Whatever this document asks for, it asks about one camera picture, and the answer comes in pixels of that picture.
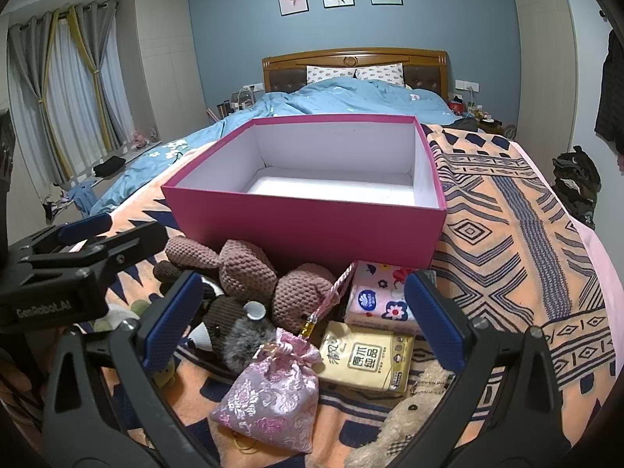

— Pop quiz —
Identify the white sheer curtain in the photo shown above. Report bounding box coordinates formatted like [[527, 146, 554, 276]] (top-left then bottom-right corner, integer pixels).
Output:
[[53, 14, 110, 176]]

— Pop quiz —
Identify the striped garment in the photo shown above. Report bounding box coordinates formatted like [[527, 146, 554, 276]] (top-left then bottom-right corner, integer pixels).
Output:
[[41, 197, 69, 220]]

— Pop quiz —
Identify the wooden nightstand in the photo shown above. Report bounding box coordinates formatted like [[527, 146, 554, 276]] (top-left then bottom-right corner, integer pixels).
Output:
[[468, 107, 518, 140]]

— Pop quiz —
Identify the wooden bed headboard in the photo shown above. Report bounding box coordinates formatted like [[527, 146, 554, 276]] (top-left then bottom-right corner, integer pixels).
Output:
[[262, 48, 450, 103]]

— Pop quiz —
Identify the white patterned pillow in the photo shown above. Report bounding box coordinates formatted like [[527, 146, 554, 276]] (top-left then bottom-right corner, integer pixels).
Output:
[[355, 63, 405, 86], [306, 64, 356, 86]]

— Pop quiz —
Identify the pink bed sheet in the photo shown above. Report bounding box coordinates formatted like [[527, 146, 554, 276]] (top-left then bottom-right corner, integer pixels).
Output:
[[512, 139, 624, 332]]

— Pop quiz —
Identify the pink cardboard box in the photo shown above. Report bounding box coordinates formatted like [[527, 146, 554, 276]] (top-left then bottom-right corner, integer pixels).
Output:
[[161, 113, 448, 281]]

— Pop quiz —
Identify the green plush turtle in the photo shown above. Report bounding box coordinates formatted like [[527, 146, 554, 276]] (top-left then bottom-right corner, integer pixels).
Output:
[[92, 297, 179, 393]]

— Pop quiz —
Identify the black jacket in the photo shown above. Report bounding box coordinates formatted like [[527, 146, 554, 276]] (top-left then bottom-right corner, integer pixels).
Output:
[[594, 29, 624, 142]]

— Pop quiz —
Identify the black cloth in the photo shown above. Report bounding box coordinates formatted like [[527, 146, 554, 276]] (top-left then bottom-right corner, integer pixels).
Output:
[[92, 156, 126, 177]]

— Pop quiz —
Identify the floral tissue pack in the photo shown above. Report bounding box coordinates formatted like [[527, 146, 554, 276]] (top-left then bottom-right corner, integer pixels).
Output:
[[344, 261, 427, 336]]

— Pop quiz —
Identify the blue garment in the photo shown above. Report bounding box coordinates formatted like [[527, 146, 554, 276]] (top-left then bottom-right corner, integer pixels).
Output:
[[68, 181, 98, 218]]

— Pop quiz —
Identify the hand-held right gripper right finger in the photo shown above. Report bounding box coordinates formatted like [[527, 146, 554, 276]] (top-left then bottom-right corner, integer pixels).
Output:
[[404, 270, 586, 468]]

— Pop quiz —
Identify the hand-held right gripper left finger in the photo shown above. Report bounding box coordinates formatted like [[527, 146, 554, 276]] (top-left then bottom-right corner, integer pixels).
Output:
[[41, 269, 220, 468]]

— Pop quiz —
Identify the pink knitted plush toy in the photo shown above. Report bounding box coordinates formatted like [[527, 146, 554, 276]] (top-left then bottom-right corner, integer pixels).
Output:
[[165, 236, 342, 335]]

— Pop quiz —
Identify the blue floral duvet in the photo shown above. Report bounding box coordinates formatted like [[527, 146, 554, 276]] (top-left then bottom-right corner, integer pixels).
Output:
[[90, 77, 469, 218]]

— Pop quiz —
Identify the yellow tissue pack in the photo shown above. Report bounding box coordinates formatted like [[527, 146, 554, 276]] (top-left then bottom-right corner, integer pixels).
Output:
[[319, 321, 415, 397]]

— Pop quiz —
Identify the dark camouflage backpack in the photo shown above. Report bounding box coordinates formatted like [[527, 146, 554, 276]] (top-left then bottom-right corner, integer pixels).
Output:
[[551, 145, 603, 230]]

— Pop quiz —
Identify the orange patterned blanket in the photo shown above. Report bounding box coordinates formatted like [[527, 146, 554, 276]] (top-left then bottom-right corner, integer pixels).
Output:
[[0, 122, 617, 468]]

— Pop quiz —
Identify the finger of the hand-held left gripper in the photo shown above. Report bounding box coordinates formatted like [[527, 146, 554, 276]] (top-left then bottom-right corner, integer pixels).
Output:
[[10, 212, 113, 257], [22, 221, 165, 278]]

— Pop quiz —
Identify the group of cosmetic bottles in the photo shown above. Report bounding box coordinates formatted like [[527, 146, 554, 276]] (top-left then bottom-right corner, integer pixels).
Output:
[[217, 85, 266, 119]]

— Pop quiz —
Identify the grey yellow-edged curtain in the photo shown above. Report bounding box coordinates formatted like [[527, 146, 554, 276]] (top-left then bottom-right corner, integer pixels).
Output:
[[68, 2, 136, 152], [7, 9, 74, 183]]

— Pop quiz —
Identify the pink brocade drawstring pouch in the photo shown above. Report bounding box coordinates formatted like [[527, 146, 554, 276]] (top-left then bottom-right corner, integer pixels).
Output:
[[209, 262, 356, 455]]

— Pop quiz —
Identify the beige teddy bear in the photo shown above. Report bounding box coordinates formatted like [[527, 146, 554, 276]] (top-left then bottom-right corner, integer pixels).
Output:
[[344, 361, 456, 468]]

